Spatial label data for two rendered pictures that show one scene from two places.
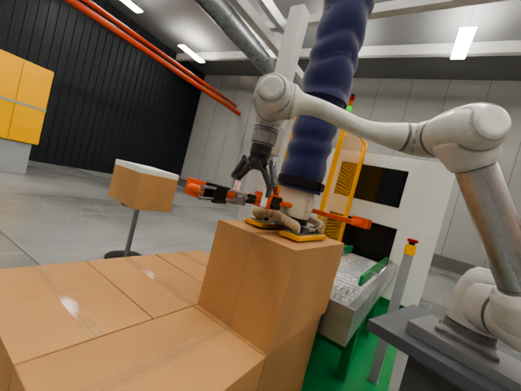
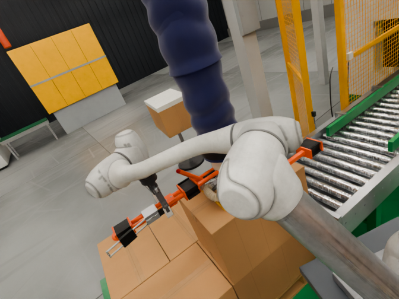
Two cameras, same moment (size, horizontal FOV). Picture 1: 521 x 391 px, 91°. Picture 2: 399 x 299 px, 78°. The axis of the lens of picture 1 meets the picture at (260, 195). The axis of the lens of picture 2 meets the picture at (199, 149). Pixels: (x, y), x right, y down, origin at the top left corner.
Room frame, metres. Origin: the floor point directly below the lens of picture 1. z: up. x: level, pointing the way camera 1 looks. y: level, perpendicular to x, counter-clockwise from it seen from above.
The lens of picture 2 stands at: (0.32, -0.72, 1.79)
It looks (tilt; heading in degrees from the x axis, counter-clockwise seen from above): 28 degrees down; 36
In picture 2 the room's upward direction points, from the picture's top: 22 degrees counter-clockwise
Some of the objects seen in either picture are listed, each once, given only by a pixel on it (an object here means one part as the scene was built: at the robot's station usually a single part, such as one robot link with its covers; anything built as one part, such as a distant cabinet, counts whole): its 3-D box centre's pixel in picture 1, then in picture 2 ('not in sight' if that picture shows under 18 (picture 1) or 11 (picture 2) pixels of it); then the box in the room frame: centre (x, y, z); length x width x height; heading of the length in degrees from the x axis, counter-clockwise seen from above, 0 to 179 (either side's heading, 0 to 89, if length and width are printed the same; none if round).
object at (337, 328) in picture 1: (293, 304); not in sight; (1.57, -0.36, 0.47); 0.70 x 0.03 x 0.15; 57
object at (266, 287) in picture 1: (277, 271); (244, 207); (1.27, -0.18, 0.74); 0.60 x 0.40 x 0.40; 145
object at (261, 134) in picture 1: (263, 137); not in sight; (0.93, 0.04, 1.31); 0.09 x 0.09 x 0.06
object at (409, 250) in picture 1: (391, 313); not in sight; (1.78, -1.10, 0.50); 0.07 x 0.07 x 1.00; 57
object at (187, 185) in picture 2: (267, 200); (188, 188); (1.06, -0.03, 1.08); 0.10 x 0.08 x 0.06; 56
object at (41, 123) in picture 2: not in sight; (31, 138); (3.61, 7.02, 0.32); 1.25 x 0.50 x 0.64; 151
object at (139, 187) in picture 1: (143, 185); (170, 111); (2.73, 1.24, 0.82); 0.60 x 0.40 x 0.40; 52
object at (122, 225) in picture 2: (205, 189); (123, 229); (0.77, 0.17, 1.08); 0.08 x 0.07 x 0.05; 146
